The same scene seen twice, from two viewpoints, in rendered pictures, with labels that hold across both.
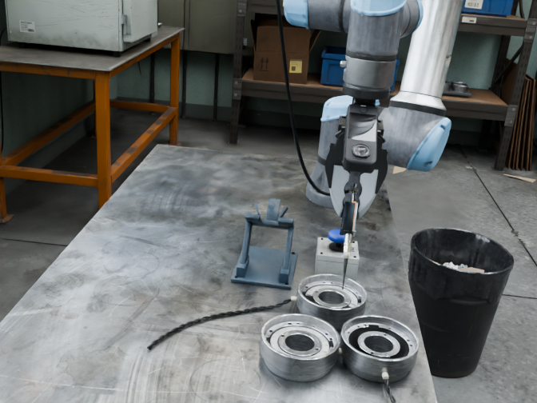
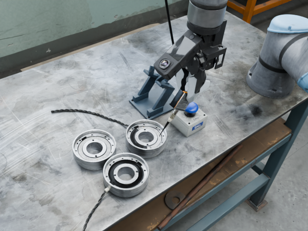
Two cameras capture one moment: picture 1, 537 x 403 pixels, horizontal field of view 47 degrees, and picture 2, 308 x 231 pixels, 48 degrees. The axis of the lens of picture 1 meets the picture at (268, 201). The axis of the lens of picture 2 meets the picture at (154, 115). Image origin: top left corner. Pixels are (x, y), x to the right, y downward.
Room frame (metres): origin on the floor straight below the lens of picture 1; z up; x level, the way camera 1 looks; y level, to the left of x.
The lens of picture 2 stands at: (0.40, -0.54, 1.48)
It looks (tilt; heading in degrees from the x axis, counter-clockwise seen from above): 44 degrees down; 44
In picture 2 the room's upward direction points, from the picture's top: 6 degrees clockwise
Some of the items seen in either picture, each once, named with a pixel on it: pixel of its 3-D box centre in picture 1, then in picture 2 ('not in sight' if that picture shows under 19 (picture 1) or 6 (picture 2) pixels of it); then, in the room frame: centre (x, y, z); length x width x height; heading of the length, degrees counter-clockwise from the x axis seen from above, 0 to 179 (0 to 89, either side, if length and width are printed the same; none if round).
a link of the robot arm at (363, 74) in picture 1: (366, 72); (205, 11); (0.94, -0.13, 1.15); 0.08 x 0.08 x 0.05
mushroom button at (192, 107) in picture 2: (338, 245); (189, 112); (0.96, -0.13, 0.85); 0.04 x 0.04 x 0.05
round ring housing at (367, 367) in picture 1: (377, 349); (125, 175); (0.71, -0.17, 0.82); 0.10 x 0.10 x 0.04
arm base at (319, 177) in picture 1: (341, 177); (273, 70); (1.32, -0.16, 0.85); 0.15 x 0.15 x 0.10
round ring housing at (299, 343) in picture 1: (299, 347); (94, 150); (0.70, -0.06, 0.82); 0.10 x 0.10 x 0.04
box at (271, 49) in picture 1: (283, 50); not in sight; (4.42, -0.01, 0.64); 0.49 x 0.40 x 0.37; 92
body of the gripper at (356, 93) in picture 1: (361, 123); (202, 44); (0.95, -0.13, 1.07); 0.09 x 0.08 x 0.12; 174
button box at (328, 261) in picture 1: (336, 257); (190, 118); (0.97, -0.13, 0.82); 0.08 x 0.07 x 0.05; 177
